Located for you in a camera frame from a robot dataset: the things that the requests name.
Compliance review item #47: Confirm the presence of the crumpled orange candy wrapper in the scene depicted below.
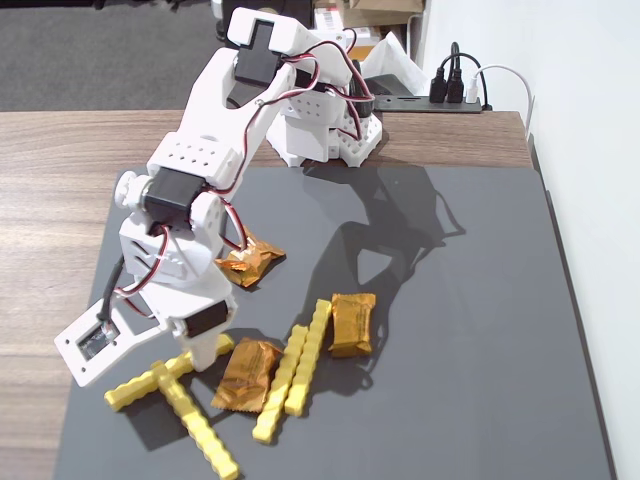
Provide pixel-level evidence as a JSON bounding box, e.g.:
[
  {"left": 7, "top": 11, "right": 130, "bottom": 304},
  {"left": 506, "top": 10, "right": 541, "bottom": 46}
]
[{"left": 214, "top": 227, "right": 287, "bottom": 289}]

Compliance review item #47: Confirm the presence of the orange wrapped candy bar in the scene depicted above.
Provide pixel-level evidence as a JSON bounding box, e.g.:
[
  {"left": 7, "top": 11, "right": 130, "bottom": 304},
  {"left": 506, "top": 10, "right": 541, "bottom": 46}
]
[
  {"left": 327, "top": 292, "right": 379, "bottom": 360},
  {"left": 209, "top": 337, "right": 285, "bottom": 413}
]

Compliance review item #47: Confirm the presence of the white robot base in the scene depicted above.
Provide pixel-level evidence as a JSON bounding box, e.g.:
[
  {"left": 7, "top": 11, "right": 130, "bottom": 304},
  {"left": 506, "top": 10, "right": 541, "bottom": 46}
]
[{"left": 266, "top": 89, "right": 385, "bottom": 169}]

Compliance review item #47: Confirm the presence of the white plug with cable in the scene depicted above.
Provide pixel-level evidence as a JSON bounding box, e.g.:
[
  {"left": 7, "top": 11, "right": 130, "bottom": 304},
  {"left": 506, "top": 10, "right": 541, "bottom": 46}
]
[{"left": 466, "top": 63, "right": 534, "bottom": 140}]

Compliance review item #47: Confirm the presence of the black power strip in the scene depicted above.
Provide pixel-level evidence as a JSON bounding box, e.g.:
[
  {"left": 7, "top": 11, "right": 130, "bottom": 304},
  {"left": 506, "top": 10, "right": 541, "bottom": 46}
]
[{"left": 373, "top": 94, "right": 484, "bottom": 114}]

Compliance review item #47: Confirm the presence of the black camera cable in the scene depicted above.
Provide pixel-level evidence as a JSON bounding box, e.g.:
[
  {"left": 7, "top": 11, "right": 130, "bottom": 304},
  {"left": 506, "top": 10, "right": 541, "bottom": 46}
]
[{"left": 96, "top": 256, "right": 125, "bottom": 327}]

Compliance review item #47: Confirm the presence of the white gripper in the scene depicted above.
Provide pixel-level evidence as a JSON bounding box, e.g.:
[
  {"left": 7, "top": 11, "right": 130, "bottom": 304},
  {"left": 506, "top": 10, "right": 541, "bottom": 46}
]
[{"left": 118, "top": 218, "right": 237, "bottom": 373}]

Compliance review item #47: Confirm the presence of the black power plug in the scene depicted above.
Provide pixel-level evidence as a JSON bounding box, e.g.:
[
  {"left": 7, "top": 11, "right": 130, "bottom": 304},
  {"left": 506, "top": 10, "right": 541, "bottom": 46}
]
[
  {"left": 427, "top": 42, "right": 461, "bottom": 106},
  {"left": 446, "top": 52, "right": 484, "bottom": 105}
]

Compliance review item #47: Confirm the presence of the dark grey mat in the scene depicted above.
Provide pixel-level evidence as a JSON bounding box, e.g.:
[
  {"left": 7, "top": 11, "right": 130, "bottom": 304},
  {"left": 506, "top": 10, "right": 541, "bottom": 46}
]
[{"left": 52, "top": 167, "right": 617, "bottom": 480}]

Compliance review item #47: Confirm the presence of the white gripper camera mount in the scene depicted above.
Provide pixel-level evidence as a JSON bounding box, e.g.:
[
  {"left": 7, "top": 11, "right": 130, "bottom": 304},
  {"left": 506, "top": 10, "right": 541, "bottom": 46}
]
[{"left": 53, "top": 298, "right": 167, "bottom": 389}]

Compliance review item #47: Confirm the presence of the white paper bag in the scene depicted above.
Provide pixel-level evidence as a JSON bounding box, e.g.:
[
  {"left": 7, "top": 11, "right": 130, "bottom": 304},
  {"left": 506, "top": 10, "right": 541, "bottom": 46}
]
[{"left": 360, "top": 30, "right": 429, "bottom": 97}]

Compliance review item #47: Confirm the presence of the yellow crinkle toy fry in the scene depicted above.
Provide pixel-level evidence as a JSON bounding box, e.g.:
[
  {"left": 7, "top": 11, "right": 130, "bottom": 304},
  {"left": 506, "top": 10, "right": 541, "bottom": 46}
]
[
  {"left": 283, "top": 298, "right": 334, "bottom": 418},
  {"left": 150, "top": 360, "right": 241, "bottom": 480},
  {"left": 251, "top": 324, "right": 310, "bottom": 445},
  {"left": 103, "top": 333, "right": 237, "bottom": 413}
]

